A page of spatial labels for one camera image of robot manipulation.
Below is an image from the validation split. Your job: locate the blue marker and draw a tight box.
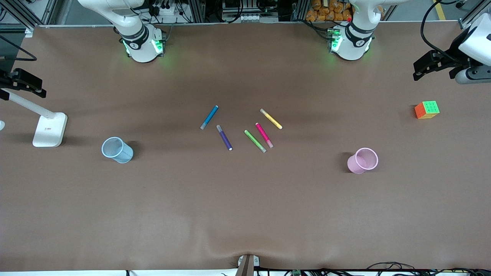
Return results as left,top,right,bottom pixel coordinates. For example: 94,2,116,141
200,105,219,130

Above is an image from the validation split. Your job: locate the blue mesh cup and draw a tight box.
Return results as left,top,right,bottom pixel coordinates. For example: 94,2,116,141
101,136,134,164

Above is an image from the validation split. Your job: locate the brown camera mount bracket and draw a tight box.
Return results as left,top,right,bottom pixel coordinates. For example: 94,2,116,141
235,254,260,276

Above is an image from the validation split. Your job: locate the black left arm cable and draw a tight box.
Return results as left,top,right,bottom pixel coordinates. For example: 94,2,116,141
420,0,463,64

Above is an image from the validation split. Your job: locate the purple marker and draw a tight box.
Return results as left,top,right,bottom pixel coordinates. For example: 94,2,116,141
216,125,233,151

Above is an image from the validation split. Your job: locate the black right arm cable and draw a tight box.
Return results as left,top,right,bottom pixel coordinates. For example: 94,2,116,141
0,36,38,62

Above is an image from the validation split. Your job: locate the green marker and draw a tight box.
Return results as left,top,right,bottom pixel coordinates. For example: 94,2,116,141
244,130,267,153

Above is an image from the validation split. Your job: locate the yellow marker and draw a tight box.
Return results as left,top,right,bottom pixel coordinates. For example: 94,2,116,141
260,108,283,130

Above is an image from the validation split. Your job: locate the orange snack bag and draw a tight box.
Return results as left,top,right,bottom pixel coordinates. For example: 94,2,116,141
306,0,353,22

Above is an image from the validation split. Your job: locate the pink marker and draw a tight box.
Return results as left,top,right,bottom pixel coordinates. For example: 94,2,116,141
255,123,274,149

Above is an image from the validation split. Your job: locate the white desk stand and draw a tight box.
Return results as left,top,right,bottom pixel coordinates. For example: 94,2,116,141
0,89,68,148

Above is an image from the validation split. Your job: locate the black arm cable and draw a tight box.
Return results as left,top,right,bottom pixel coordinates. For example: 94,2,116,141
420,0,463,64
0,36,38,62

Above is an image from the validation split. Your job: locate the pink mesh cup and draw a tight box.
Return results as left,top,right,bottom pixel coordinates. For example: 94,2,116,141
347,148,379,175

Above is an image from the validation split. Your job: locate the white power strip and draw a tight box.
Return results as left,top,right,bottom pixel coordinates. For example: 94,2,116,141
152,2,181,16

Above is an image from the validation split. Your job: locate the aluminium frame post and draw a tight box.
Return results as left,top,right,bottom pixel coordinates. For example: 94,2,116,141
458,0,491,30
0,0,58,30

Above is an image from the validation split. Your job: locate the colourful puzzle cube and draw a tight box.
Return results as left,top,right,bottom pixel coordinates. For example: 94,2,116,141
414,100,440,120

